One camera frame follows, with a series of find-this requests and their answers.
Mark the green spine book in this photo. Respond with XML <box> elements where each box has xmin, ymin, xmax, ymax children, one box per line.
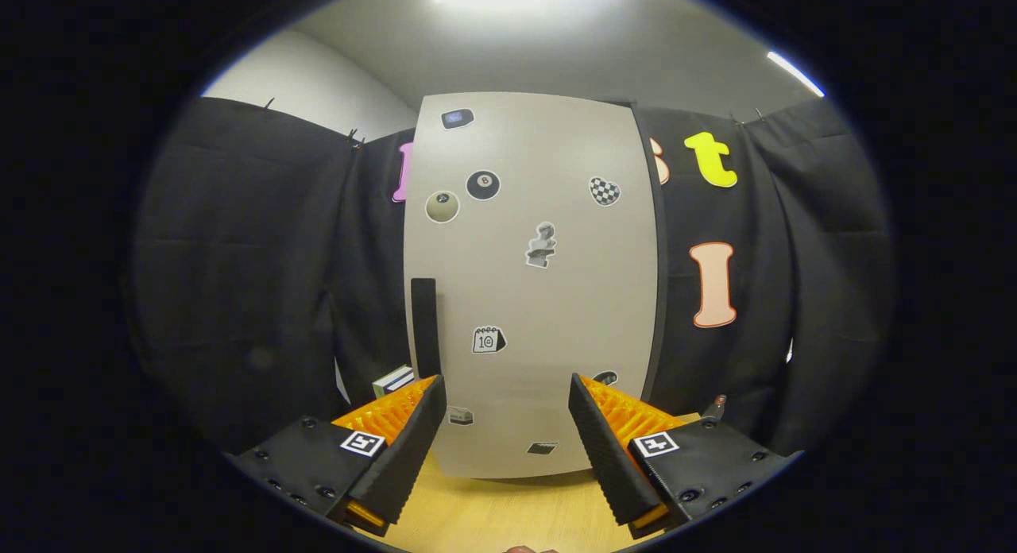
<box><xmin>372</xmin><ymin>365</ymin><xmax>414</xmax><ymax>396</ymax></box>

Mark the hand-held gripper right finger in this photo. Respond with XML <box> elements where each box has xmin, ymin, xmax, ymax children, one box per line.
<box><xmin>568</xmin><ymin>373</ymin><xmax>795</xmax><ymax>540</ymax></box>

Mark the ceiling light strip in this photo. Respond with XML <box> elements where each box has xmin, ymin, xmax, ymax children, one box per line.
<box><xmin>767</xmin><ymin>51</ymin><xmax>826</xmax><ymax>99</ymax></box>

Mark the dark grey shoe cabinet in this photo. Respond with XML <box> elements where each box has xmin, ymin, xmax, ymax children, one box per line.
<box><xmin>632</xmin><ymin>102</ymin><xmax>670</xmax><ymax>403</ymax></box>

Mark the black door handle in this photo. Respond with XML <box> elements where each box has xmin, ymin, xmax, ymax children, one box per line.
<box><xmin>410</xmin><ymin>277</ymin><xmax>443</xmax><ymax>379</ymax></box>

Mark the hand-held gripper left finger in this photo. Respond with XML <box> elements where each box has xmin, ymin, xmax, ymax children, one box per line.
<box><xmin>226</xmin><ymin>376</ymin><xmax>447</xmax><ymax>538</ymax></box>

